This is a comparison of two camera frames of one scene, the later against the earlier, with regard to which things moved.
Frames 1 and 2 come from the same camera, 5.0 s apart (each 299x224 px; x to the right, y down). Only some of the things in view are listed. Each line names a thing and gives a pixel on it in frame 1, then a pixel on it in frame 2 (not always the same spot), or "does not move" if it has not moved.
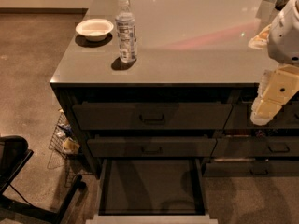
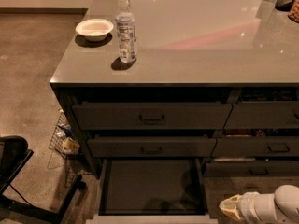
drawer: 239,117 does not move
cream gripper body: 286,36 to 247,206
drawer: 151,190 does not move
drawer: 250,167 does not move
